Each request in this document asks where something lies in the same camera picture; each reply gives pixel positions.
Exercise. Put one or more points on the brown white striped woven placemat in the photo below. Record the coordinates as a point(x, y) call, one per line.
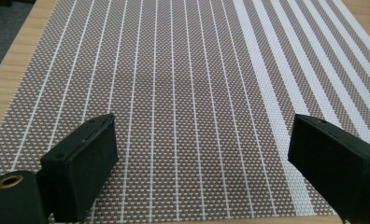
point(186, 93)

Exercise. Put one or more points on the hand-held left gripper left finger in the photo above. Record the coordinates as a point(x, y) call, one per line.
point(80, 168)

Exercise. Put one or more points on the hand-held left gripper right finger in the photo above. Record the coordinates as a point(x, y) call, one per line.
point(338, 161)

